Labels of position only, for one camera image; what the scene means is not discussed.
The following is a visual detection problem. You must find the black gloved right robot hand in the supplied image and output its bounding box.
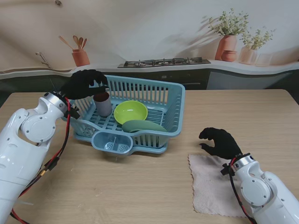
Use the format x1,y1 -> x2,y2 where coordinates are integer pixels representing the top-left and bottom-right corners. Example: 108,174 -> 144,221
198,127 -> 243,161

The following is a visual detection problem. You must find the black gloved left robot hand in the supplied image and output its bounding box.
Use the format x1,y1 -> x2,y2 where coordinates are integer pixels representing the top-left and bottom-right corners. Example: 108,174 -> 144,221
59,69 -> 109,100

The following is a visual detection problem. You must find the purple plastic cup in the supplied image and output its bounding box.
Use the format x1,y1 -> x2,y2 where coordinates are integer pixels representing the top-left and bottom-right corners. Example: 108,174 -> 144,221
93,92 -> 113,117

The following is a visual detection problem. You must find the beige wiping cloth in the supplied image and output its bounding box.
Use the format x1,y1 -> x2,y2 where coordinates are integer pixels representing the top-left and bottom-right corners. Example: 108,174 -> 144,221
188,154 -> 248,217

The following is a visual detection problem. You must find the lime green bowl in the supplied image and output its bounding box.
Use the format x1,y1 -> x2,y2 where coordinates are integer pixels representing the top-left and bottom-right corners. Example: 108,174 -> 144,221
114,100 -> 149,125

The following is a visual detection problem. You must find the pale green plate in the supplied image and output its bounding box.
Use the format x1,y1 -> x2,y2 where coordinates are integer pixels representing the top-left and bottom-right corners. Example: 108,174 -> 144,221
121,120 -> 168,148

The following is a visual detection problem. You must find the blue plastic dish rack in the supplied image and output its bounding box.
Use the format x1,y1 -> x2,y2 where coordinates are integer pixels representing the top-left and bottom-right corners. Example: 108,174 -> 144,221
61,74 -> 186,156

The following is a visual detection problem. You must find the printed kitchen backdrop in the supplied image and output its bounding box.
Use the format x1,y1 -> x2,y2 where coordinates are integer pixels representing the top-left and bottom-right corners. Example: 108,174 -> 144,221
0,0 -> 299,108

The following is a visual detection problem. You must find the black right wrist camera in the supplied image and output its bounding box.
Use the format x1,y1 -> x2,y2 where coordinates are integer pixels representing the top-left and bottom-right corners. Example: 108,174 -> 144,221
221,164 -> 234,177

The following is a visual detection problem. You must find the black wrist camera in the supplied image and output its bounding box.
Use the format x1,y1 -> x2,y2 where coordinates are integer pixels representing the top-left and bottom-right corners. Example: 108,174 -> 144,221
69,106 -> 80,119
221,164 -> 234,177

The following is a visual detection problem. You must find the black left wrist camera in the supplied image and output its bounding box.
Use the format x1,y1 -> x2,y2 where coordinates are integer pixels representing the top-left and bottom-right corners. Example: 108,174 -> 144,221
69,106 -> 80,119

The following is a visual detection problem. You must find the red black right arm cable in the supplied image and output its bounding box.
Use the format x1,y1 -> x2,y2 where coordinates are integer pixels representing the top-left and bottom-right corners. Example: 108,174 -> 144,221
228,158 -> 257,224

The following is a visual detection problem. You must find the red black arm cable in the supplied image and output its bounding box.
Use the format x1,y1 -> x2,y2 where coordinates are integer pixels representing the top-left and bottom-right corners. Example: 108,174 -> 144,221
228,158 -> 257,224
9,97 -> 72,224

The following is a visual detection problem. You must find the red black left arm cable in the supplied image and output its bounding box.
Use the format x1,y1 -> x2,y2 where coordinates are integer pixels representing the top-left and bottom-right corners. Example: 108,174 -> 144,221
9,97 -> 72,224

